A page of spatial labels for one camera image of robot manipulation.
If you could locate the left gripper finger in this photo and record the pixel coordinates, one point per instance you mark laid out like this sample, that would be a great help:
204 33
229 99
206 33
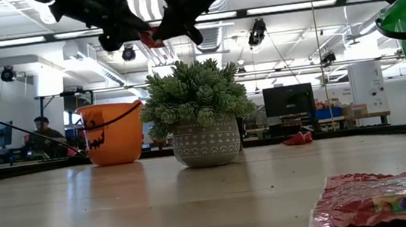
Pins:
112 38
128 13

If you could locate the red Skittles candy packet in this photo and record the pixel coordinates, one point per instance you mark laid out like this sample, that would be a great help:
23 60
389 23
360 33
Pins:
367 205
298 139
150 39

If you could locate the artificial succulent in grey pot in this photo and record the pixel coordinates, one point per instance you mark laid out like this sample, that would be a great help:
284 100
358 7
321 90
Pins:
193 92

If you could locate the orange pumpkin face bucket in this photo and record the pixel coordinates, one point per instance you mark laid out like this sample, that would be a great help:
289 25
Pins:
119 141

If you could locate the person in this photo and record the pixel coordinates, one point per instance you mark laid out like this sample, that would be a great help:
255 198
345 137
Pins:
45 137

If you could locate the black computer monitor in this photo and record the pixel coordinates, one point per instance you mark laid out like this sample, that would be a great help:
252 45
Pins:
288 100

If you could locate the blue-lit monitor screen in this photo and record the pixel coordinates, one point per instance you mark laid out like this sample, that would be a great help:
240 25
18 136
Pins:
3 135

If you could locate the blue storage bin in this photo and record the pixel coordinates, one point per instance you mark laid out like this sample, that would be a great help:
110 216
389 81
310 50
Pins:
325 113

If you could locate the white pillar cabinet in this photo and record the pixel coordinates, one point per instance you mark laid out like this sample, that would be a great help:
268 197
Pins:
368 88

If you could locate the cardboard box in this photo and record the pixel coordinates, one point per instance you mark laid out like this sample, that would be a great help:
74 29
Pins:
354 110

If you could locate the wooden background table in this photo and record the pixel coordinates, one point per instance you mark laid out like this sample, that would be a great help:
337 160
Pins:
362 116

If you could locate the black ceiling-mounted camera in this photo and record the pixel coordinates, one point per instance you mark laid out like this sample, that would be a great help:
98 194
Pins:
8 73
257 32
128 54
327 57

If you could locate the silver ventilation duct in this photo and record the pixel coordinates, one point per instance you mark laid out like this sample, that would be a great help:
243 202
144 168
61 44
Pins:
210 39

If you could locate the black metal stand frame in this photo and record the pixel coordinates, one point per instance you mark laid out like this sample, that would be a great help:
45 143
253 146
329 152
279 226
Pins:
42 123

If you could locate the black table edge rail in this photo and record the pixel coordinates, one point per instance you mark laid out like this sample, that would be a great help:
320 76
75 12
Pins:
23 170

